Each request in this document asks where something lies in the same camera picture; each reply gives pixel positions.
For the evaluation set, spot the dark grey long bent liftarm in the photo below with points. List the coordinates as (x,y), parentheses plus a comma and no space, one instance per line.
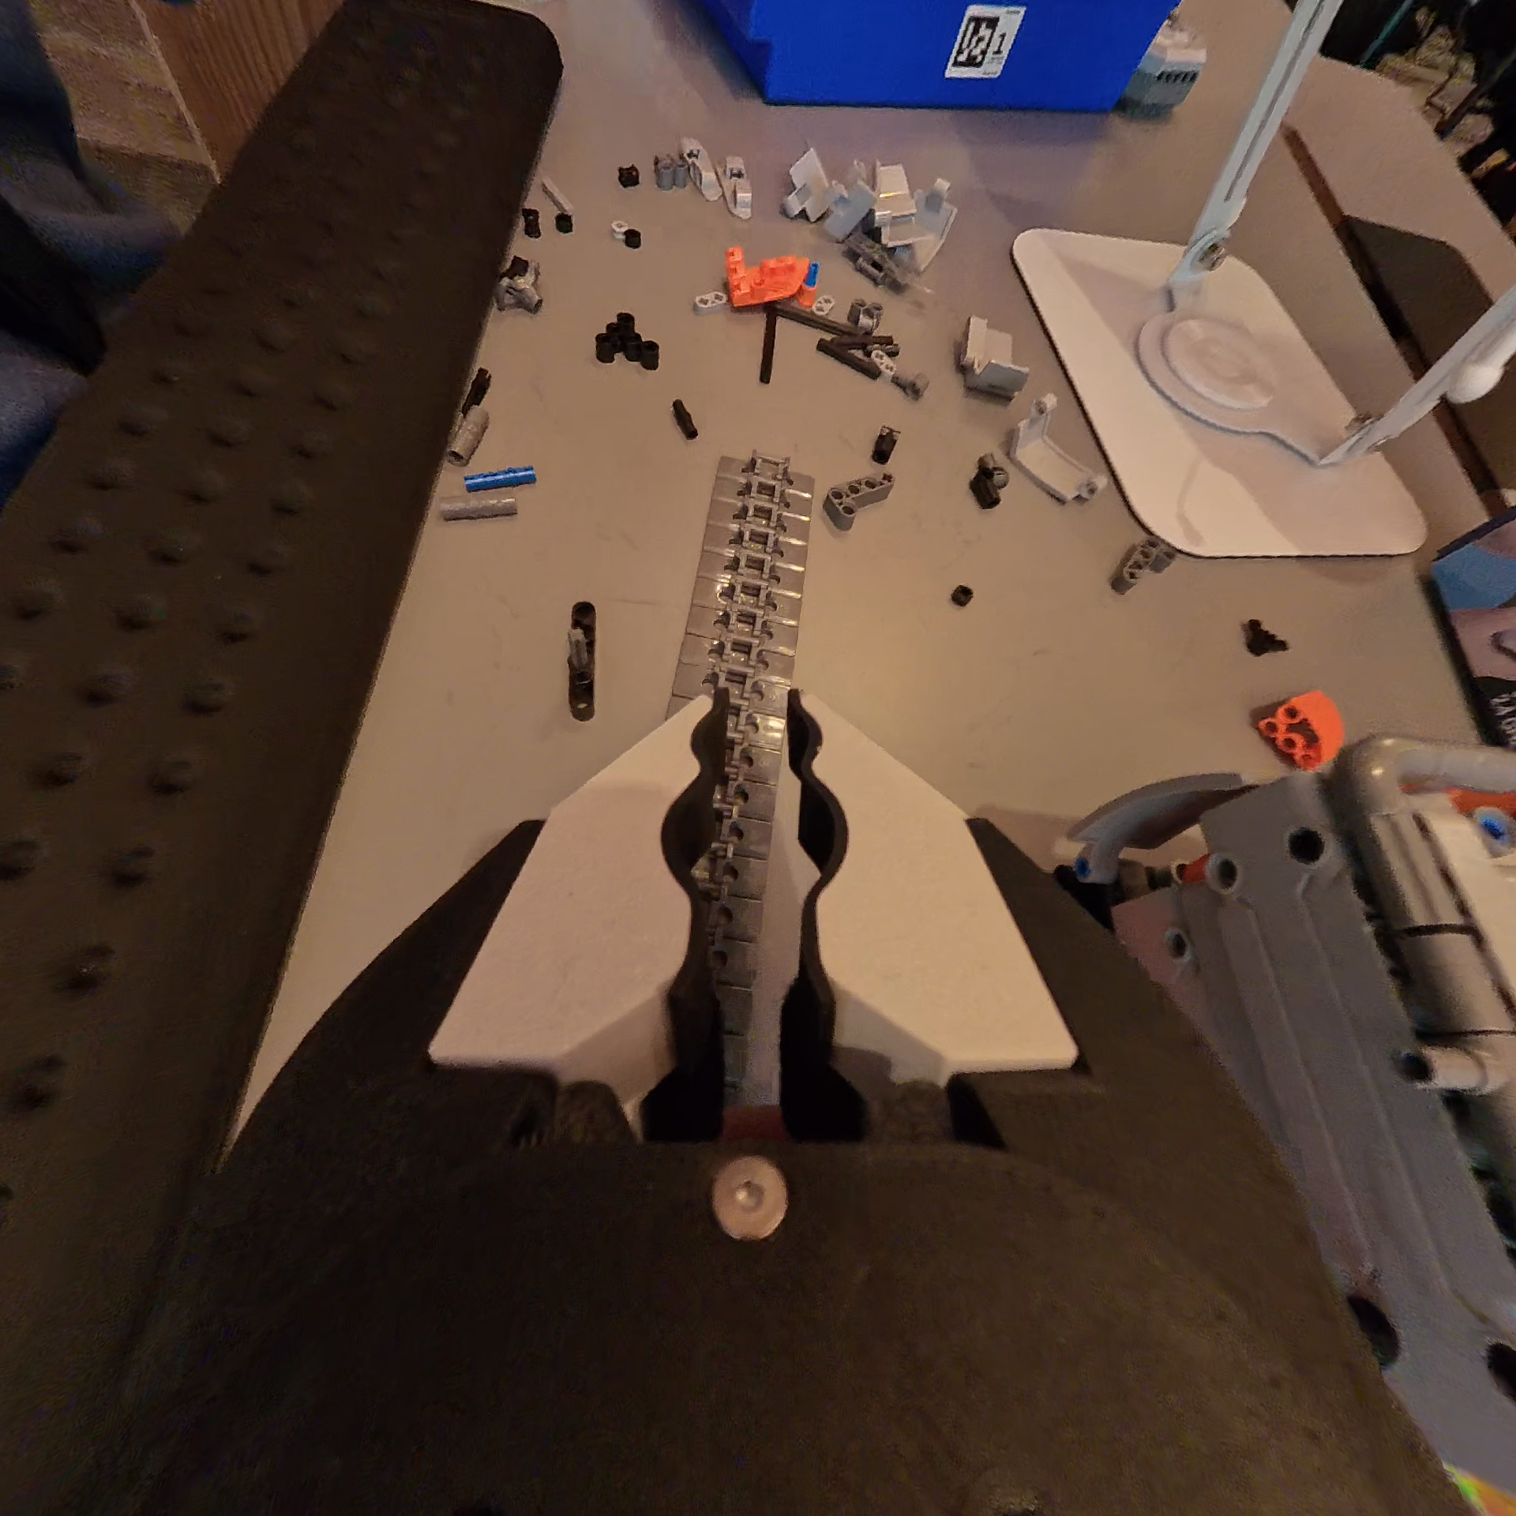
(859,498)

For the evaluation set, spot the grey slim fairing panel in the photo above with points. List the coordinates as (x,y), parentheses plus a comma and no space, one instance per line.
(698,166)
(736,183)

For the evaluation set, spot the grey connector tube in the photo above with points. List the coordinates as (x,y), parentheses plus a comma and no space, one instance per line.
(480,509)
(469,436)

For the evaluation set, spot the black pin joiner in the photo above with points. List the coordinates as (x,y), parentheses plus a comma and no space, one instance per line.
(886,444)

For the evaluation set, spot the grey large shell panel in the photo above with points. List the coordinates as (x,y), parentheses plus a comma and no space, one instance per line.
(887,201)

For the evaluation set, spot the blue toy pin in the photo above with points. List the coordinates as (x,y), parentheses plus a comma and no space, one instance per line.
(499,479)

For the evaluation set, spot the black long toy pin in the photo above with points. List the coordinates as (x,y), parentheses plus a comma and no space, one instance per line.
(475,387)

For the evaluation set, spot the grey arched panel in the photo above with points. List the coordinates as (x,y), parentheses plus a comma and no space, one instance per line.
(805,183)

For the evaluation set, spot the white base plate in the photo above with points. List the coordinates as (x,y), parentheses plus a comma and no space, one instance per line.
(1089,355)

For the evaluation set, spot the grey small pin connector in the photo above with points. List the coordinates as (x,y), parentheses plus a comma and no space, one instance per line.
(867,314)

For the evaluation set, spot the grey metal disc bracket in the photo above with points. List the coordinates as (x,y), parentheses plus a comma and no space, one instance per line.
(1219,355)

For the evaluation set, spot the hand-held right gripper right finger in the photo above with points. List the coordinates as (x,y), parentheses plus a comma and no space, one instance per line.
(947,948)

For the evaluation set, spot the orange curved toy piece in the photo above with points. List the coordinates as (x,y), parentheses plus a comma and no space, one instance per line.
(1303,722)

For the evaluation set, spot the black axle pin connector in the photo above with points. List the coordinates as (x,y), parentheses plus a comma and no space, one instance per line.
(988,482)

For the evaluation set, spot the black small pin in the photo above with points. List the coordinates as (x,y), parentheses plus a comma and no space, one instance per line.
(576,649)
(684,419)

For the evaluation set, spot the toy vehicle with orange wheels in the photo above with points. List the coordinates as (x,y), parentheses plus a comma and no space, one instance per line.
(1303,1066)

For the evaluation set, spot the light grey holed curved panel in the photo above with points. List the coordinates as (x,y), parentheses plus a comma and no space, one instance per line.
(991,355)

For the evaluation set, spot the black five-hole liftarm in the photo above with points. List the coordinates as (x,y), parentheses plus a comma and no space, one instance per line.
(581,687)

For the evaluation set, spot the dark studded panel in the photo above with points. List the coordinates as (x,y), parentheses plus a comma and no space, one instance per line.
(237,592)

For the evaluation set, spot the cluster of black bushes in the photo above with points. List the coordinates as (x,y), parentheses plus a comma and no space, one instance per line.
(625,341)

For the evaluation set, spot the white short rod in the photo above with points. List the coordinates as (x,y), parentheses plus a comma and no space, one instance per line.
(556,196)

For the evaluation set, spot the printed toy packaging box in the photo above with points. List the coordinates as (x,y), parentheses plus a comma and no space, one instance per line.
(1475,616)

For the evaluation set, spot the black small angled connector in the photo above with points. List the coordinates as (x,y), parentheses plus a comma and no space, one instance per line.
(1263,640)

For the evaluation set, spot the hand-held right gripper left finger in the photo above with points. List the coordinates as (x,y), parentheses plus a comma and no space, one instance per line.
(556,948)

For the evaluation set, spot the dark grey short bent liftarm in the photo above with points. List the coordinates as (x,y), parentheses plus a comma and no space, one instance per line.
(1140,565)

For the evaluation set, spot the grey ribbed part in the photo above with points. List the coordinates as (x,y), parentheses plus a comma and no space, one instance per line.
(1154,59)

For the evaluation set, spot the orange ridged wedge panel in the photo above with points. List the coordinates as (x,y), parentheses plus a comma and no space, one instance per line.
(764,281)

